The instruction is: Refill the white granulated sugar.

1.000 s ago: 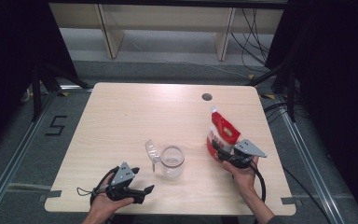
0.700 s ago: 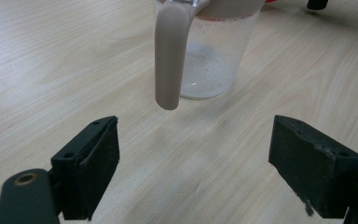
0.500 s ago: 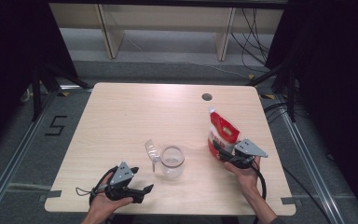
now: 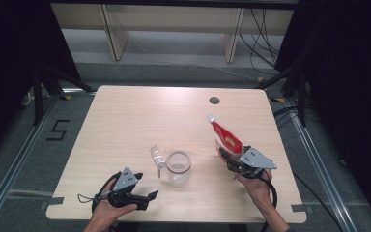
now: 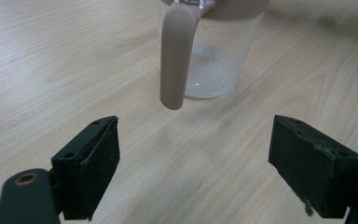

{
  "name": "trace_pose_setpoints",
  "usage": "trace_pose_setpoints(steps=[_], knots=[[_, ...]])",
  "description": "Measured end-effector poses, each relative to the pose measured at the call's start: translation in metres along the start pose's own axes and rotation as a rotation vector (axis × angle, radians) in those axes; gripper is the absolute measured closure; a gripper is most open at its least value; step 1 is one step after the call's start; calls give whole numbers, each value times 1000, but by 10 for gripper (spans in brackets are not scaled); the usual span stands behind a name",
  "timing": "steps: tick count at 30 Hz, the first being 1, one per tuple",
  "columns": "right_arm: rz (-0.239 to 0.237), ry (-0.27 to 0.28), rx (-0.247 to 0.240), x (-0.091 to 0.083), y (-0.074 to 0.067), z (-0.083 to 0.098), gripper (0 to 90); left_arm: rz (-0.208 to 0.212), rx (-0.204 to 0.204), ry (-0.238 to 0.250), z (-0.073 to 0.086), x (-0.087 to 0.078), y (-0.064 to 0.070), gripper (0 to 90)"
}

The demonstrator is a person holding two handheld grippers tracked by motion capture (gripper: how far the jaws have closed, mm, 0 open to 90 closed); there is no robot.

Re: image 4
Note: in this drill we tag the person's right hand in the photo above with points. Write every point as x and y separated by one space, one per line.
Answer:
259 188

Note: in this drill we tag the yellow black tape piece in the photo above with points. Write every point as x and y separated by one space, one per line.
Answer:
66 97
277 100
260 79

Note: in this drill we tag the red and white pouch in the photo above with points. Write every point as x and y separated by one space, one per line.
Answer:
225 135

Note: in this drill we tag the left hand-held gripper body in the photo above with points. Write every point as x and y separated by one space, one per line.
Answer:
125 180

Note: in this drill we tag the person's left hand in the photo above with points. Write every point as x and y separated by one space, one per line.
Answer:
104 212

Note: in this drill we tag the metal floor rail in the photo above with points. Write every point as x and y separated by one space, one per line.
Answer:
322 164
16 164

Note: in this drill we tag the black curtain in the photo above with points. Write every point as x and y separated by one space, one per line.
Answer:
9 64
351 80

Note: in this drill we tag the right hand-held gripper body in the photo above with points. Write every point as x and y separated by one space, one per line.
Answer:
254 159

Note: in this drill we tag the beige shelf unit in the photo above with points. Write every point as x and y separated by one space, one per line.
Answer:
174 19

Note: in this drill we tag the clear glass jar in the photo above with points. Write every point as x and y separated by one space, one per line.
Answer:
177 174

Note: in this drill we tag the round dark table grommet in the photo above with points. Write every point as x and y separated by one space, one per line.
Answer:
214 100

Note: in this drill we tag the black metal stand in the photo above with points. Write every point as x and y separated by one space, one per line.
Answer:
301 96
38 96

